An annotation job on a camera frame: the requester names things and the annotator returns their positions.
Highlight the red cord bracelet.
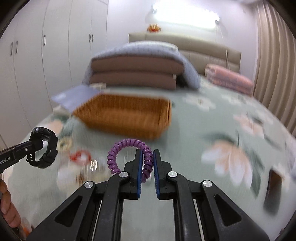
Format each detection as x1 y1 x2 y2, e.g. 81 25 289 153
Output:
69 150 93 165

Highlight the dark smartphone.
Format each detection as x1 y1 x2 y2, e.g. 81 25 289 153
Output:
263 169 282 215

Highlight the brown wicker basket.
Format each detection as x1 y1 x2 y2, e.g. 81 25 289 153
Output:
73 93 171 140

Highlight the folded brown quilt blue cover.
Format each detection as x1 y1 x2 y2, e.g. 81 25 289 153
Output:
82 41 201 90

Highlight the blue-grey folder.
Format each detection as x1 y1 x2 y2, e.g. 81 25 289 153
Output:
51 84 100 113

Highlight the purple spiral hair tie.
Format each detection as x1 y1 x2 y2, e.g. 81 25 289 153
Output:
106 138 154 183

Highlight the green floral bedspread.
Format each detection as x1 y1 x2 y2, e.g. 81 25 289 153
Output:
4 79 295 240

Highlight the folded pink blanket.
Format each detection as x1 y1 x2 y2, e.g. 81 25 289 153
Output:
205 64 254 96

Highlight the beige padded headboard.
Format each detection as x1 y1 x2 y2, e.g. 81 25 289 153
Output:
128 32 241 75

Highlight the white wardrobe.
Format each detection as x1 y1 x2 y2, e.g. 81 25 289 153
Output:
1 1 108 148

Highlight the black wrist watch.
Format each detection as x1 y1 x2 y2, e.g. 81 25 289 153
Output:
27 126 58 169

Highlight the beige curtain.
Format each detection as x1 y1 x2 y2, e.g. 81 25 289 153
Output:
254 1 295 135

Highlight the person's left hand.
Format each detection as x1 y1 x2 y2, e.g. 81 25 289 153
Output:
1 180 21 228

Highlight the orange plush toy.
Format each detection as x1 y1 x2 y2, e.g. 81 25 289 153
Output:
147 24 161 32

